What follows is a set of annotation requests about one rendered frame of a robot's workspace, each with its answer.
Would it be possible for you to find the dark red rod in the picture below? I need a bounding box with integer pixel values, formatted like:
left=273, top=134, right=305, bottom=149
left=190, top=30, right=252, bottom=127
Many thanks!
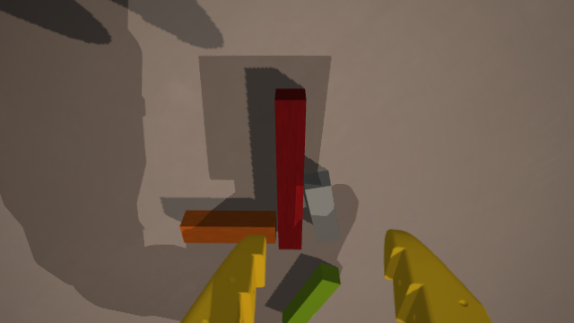
left=274, top=89, right=306, bottom=249

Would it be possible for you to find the lime green rod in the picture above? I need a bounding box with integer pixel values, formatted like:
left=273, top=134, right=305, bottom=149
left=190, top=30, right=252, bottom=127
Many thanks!
left=283, top=263, right=341, bottom=323

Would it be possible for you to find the orange rod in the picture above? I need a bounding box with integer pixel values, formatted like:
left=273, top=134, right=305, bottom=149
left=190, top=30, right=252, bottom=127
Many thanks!
left=180, top=210, right=276, bottom=244

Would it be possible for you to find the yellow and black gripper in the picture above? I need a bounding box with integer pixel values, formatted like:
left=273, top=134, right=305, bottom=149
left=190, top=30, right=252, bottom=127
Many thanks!
left=180, top=229, right=492, bottom=323

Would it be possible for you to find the grey rectangular bar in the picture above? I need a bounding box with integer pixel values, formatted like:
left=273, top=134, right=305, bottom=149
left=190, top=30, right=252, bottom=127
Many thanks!
left=304, top=170, right=340, bottom=243

